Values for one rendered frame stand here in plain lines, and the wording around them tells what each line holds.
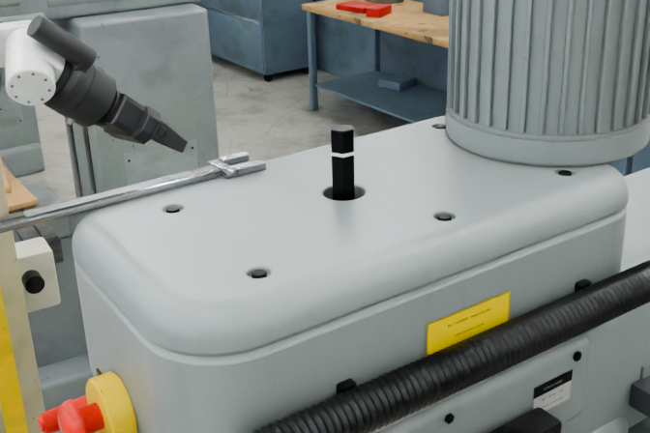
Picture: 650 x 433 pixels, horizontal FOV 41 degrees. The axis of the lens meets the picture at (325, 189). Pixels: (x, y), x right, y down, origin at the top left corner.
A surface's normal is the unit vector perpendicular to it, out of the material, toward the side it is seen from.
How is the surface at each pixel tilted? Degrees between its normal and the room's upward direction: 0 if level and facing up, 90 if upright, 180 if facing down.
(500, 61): 90
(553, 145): 90
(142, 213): 0
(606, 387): 90
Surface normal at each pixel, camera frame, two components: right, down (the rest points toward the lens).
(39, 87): 0.25, 0.70
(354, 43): -0.83, 0.24
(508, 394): 0.56, 0.30
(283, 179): -0.03, -0.92
